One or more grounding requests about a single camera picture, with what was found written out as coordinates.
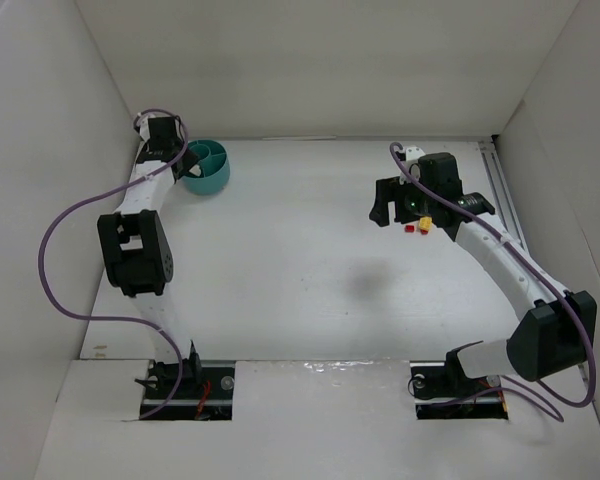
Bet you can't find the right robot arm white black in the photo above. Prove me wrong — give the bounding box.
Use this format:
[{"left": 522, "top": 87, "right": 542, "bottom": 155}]
[{"left": 369, "top": 142, "right": 597, "bottom": 382}]

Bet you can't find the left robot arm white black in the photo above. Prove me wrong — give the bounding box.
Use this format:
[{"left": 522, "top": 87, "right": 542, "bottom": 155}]
[{"left": 97, "top": 110, "right": 197, "bottom": 364}]

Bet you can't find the yellow lego brick upside down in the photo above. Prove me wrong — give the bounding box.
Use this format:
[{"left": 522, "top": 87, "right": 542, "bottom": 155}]
[{"left": 418, "top": 216, "right": 433, "bottom": 231}]

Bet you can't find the teal divided round container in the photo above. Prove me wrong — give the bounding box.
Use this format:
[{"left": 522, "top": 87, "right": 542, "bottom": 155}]
[{"left": 181, "top": 140, "right": 230, "bottom": 196}]

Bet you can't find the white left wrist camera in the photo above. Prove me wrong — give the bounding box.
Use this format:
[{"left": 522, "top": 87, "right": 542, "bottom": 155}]
[{"left": 133, "top": 114, "right": 150, "bottom": 141}]

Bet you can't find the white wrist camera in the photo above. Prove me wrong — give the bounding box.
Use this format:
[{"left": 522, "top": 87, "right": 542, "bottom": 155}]
[
  {"left": 133, "top": 114, "right": 150, "bottom": 141},
  {"left": 402, "top": 145, "right": 425, "bottom": 182}
]

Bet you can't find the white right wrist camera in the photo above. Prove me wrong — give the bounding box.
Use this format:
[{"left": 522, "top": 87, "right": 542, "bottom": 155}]
[{"left": 402, "top": 145, "right": 425, "bottom": 182}]

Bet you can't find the aluminium side rail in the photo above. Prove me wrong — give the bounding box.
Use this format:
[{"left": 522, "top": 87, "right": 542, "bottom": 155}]
[{"left": 478, "top": 138, "right": 527, "bottom": 250}]

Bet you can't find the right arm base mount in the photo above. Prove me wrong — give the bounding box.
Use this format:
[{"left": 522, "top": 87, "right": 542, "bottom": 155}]
[{"left": 407, "top": 360, "right": 509, "bottom": 420}]

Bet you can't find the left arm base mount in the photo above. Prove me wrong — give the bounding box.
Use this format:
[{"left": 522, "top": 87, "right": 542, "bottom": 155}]
[{"left": 135, "top": 360, "right": 236, "bottom": 421}]

